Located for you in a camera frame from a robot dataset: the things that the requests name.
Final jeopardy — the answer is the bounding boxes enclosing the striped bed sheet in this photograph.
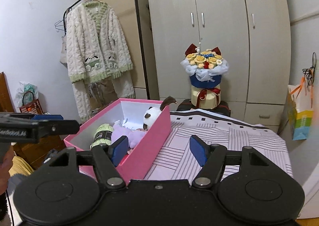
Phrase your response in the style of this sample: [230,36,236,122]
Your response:
[145,109,294,184]

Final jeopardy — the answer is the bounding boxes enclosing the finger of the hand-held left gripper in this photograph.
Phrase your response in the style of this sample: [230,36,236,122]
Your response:
[37,120,80,138]
[0,113,63,122]

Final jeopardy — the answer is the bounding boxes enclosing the pink cardboard box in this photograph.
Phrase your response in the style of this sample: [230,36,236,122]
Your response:
[63,98,172,184]

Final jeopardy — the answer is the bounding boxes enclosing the yellow cloth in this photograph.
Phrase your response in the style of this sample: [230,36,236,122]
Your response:
[9,156,35,176]

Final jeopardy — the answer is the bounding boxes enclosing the green yarn ball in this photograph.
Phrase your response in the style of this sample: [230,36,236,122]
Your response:
[90,124,114,149]

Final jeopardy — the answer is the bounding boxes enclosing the grey white garment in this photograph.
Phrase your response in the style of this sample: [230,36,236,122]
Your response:
[6,173,34,194]

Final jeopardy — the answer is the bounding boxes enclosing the canvas tote bag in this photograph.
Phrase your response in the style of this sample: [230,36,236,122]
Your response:
[59,35,69,68]

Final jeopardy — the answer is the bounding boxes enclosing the beige wardrobe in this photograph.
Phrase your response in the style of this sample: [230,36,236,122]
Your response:
[144,0,292,134]

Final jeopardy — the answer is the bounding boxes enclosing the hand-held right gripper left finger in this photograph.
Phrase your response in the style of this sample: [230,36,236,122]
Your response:
[47,135,129,188]

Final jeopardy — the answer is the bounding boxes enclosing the black cords on hook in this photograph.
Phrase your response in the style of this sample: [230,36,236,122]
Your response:
[302,52,318,87]

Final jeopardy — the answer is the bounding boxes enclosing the purple plush toy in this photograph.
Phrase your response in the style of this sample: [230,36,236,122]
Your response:
[111,124,147,148]

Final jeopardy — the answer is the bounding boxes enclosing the black suitcase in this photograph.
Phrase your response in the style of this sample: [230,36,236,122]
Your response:
[176,99,232,117]

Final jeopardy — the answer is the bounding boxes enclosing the white green fleece pajama jacket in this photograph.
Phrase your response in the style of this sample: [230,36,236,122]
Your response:
[65,1,134,84]

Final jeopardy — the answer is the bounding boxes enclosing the white green fleece pajama pants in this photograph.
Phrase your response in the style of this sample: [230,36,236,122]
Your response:
[72,71,136,122]

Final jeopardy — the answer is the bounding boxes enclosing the colourful gift bag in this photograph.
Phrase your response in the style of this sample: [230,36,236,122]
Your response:
[287,84,315,141]

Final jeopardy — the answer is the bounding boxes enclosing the black clothes rack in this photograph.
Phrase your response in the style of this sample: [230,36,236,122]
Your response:
[63,0,153,100]

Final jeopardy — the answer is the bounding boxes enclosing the brown wooden cabinet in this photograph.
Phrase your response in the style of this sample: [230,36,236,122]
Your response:
[12,114,68,169]

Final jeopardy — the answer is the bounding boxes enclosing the wire hangers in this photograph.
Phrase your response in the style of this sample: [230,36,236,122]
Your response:
[54,19,66,33]

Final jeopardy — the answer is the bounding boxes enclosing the dark plastic bag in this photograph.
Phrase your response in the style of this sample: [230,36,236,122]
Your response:
[43,149,60,164]

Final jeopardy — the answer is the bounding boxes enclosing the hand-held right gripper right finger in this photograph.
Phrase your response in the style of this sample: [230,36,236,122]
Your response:
[189,135,271,189]

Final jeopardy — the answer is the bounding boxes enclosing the white green plastic bag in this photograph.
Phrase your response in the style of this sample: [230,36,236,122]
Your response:
[14,81,38,108]

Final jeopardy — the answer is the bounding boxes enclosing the white plush dog toy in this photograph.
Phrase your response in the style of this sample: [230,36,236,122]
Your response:
[143,96,177,130]

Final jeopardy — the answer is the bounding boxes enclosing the person's left hand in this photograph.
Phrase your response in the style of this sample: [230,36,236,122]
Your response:
[0,152,14,193]

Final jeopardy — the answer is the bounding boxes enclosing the brown wooden board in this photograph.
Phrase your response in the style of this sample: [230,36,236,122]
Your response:
[0,71,16,114]

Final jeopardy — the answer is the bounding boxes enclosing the red woven basket bag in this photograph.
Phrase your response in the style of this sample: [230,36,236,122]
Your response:
[19,91,43,114]

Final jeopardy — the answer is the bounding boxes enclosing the yellow flower bouquet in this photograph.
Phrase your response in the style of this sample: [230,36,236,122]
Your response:
[181,38,230,110]

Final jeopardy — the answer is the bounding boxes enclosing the large brown paper bag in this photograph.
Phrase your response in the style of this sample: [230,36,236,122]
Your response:
[88,80,119,99]

